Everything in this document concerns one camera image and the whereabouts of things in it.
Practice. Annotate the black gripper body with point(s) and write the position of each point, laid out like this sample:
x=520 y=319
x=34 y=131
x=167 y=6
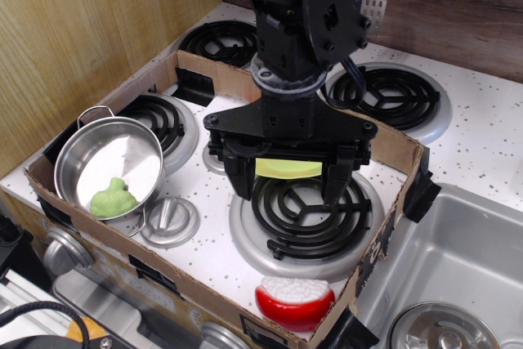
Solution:
x=306 y=129

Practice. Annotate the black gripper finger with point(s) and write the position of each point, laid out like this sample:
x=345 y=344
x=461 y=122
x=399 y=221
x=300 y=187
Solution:
x=337 y=171
x=241 y=173

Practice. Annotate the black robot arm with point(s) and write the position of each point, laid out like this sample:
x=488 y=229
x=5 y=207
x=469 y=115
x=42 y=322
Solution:
x=298 y=43

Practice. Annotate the light green toy plate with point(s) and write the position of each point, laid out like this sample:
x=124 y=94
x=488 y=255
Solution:
x=287 y=169

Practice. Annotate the silver centre stove knob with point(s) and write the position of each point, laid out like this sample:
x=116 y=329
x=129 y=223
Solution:
x=212 y=163

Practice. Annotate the silver stove knob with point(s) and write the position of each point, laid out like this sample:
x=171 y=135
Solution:
x=212 y=163
x=171 y=222

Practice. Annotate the front right black burner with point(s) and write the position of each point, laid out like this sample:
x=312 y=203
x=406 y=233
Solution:
x=286 y=230

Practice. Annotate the black burner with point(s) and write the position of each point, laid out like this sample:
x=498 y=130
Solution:
x=286 y=230
x=227 y=41
x=400 y=96
x=173 y=124

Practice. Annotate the front left black burner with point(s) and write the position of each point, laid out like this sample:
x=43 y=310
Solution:
x=173 y=124

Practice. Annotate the silver front stove knob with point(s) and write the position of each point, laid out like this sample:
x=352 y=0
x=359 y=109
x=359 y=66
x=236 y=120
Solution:
x=171 y=222

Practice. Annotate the back left black burner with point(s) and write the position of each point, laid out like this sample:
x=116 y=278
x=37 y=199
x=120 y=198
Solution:
x=227 y=41

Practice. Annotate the back right black burner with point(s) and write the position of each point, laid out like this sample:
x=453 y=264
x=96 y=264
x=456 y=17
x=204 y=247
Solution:
x=400 y=96

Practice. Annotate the brown cardboard fence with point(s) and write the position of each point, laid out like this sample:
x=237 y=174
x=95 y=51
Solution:
x=207 y=271

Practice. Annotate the green toy vegetable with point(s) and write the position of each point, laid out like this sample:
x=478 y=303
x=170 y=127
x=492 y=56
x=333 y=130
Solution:
x=114 y=201

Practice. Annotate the red bowl of rice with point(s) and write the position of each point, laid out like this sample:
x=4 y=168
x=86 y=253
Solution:
x=298 y=305

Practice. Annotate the silver metal pot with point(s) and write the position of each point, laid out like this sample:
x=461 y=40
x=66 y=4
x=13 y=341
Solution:
x=113 y=155

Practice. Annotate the stainless steel sink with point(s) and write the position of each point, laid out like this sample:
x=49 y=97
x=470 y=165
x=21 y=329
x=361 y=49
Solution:
x=466 y=251

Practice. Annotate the hanging metal spatula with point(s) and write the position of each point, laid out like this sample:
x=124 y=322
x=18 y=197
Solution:
x=374 y=11

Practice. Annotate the silver oven knob right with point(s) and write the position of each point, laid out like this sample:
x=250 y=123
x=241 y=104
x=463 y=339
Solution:
x=215 y=336

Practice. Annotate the silver oven knob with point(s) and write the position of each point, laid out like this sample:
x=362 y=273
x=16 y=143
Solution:
x=64 y=253
x=215 y=336

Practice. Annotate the silver sink drain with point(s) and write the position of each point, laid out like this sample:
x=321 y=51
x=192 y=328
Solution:
x=439 y=325

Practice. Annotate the silver oven knob left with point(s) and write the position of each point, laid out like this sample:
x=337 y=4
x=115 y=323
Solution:
x=64 y=253

